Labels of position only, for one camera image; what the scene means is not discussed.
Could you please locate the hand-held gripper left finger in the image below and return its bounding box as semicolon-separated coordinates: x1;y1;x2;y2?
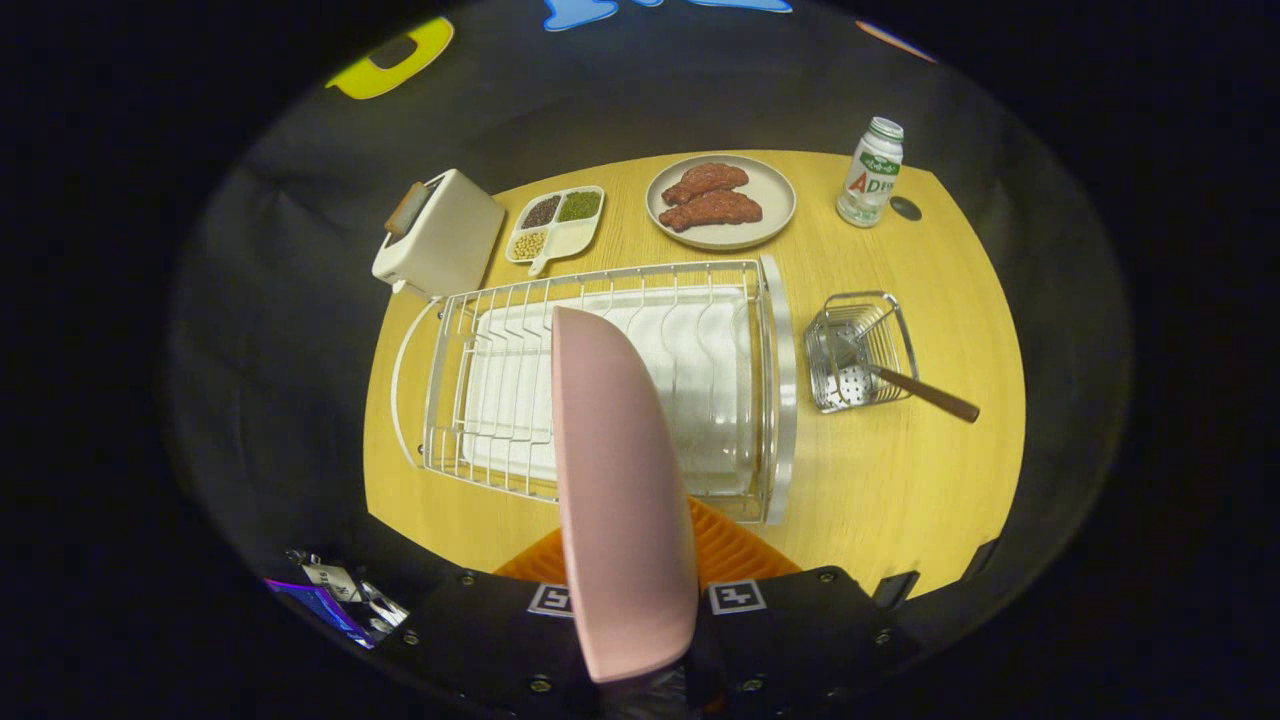
385;527;606;719

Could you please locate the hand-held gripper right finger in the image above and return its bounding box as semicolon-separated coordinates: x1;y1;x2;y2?
685;497;921;719

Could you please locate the pink plate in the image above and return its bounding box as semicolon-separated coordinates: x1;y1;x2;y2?
551;306;700;684

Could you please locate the white wire dish rack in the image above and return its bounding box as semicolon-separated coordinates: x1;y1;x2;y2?
390;255;799;526

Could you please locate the metal wire basket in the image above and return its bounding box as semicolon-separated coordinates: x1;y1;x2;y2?
804;291;919;414

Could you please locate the wooden-handled metal spoon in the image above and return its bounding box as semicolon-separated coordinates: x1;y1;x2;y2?
835;330;981;424

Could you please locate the white divided dish with beans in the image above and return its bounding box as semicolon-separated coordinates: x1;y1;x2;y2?
505;185;606;278

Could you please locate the beige round plate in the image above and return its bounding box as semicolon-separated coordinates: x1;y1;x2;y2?
645;153;797;252

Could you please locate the purple blue object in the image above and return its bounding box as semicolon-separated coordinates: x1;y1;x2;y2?
265;577;376;651

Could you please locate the white toaster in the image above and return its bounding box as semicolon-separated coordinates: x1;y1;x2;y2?
372;169;507;299

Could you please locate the brown bread slice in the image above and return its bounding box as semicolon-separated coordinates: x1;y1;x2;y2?
384;181;431;239

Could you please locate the red meat piece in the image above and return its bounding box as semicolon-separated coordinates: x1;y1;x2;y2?
661;163;750;207
658;190;764;233

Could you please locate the white bottle with green label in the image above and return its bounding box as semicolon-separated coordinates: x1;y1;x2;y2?
836;117;905;229

